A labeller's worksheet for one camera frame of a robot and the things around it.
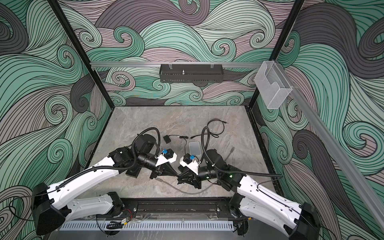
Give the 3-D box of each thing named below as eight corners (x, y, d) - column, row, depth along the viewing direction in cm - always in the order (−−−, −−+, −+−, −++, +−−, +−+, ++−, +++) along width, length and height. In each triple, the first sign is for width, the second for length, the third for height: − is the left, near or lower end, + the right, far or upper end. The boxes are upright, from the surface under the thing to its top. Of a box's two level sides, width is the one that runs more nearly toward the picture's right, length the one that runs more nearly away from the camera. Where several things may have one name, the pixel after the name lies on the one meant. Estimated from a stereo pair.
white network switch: (189, 155, 95) (189, 153, 93) (189, 143, 101) (189, 141, 99) (200, 155, 95) (201, 153, 93) (200, 143, 101) (200, 141, 99)
